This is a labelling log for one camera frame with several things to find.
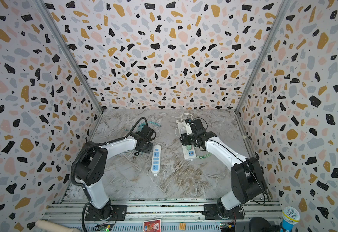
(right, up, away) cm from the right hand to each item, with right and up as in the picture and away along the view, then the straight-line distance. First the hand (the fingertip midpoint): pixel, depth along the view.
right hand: (183, 138), depth 88 cm
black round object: (+36, -41, -17) cm, 57 cm away
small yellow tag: (-1, -41, -19) cm, 45 cm away
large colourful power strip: (+4, -11, +5) cm, 13 cm away
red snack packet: (-15, -40, -19) cm, 47 cm away
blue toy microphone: (+37, -24, -37) cm, 57 cm away
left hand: (-23, -7, +8) cm, 25 cm away
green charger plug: (+4, -7, +5) cm, 9 cm away
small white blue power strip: (-17, -14, +2) cm, 22 cm away
